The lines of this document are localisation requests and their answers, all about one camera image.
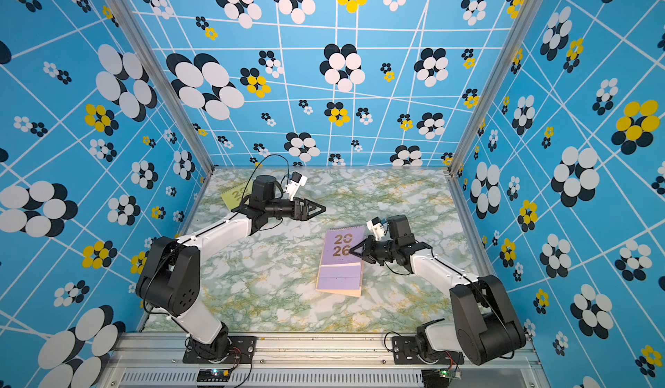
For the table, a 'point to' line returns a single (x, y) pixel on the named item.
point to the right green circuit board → (439, 378)
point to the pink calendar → (340, 273)
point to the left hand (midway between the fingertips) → (322, 206)
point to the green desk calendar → (234, 194)
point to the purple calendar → (342, 238)
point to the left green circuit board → (214, 375)
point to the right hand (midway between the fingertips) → (355, 251)
